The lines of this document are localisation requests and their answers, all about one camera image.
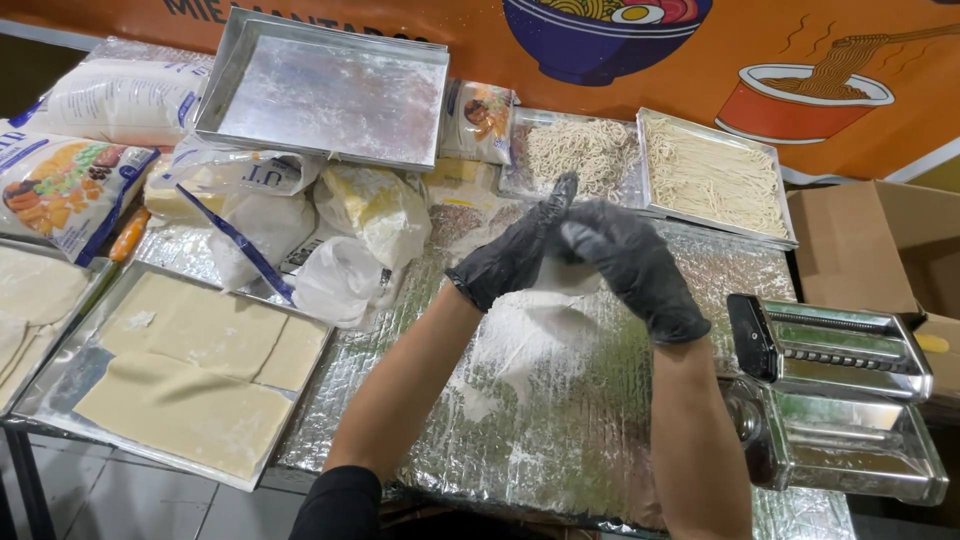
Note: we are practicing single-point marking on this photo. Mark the person's right hand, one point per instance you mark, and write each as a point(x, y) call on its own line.
point(637, 274)

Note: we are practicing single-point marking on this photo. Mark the person's left hand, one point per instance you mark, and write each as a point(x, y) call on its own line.
point(510, 251)

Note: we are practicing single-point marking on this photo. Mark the person's left fingers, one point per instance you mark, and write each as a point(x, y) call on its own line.
point(559, 199)

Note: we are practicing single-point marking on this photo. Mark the person's right fingers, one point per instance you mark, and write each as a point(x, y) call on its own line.
point(589, 229)

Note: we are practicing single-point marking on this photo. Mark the white dough piece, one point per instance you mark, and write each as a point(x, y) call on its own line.
point(574, 276)

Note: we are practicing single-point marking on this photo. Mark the clear tray of curly noodles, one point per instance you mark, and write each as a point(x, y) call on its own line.
point(581, 161)

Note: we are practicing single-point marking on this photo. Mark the curly raw noodles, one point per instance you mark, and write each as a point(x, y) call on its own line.
point(585, 150)

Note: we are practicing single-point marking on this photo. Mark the small printed flour packet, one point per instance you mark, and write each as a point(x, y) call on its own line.
point(480, 120)

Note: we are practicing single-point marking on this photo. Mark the white flour pile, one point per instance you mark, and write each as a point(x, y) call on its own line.
point(525, 337)

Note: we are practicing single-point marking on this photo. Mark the straight raw noodles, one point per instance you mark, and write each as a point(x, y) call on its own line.
point(712, 176)

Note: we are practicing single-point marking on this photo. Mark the metal tray of straight noodles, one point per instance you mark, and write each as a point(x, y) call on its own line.
point(716, 180)

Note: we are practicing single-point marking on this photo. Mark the plastic bag with yellow dough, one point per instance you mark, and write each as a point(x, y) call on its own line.
point(375, 210)

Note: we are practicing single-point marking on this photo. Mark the silver foil mat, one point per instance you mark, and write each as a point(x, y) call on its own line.
point(570, 420)

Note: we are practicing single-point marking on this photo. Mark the crumpled clear plastic bag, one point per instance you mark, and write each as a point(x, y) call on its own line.
point(341, 281)

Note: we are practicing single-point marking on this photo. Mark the orange noodle banner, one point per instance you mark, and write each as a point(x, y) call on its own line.
point(750, 52)

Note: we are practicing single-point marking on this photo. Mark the large empty metal tray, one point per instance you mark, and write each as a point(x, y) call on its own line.
point(330, 97)

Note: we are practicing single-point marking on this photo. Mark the brown cardboard box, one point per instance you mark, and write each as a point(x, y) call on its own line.
point(855, 247)

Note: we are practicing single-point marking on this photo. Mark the steel pasta machine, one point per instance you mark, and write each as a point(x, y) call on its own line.
point(832, 405)

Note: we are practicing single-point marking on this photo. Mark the small flat dough sheet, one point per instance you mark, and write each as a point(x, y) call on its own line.
point(296, 356)

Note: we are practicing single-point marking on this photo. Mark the open blue striped flour bag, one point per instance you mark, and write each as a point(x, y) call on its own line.
point(247, 217)

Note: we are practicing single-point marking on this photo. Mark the black sleeve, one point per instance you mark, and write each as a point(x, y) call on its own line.
point(337, 506)

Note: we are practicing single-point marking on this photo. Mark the large flat dough sheet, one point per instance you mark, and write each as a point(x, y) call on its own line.
point(191, 322)
point(184, 416)

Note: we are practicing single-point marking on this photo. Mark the metal tray with dough sheets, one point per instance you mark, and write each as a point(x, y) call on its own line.
point(172, 375)

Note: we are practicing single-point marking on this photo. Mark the white flour sack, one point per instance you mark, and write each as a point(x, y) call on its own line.
point(120, 97)

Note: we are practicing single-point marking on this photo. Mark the fruit printed flour bag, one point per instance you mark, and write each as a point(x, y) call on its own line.
point(64, 187)

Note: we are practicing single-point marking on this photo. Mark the metal tray with round dough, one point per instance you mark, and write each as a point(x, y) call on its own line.
point(45, 322)

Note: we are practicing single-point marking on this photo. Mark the round rolled dough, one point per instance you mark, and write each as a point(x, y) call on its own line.
point(34, 300)

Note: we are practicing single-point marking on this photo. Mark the black table leg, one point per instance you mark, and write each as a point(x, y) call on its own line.
point(30, 484)

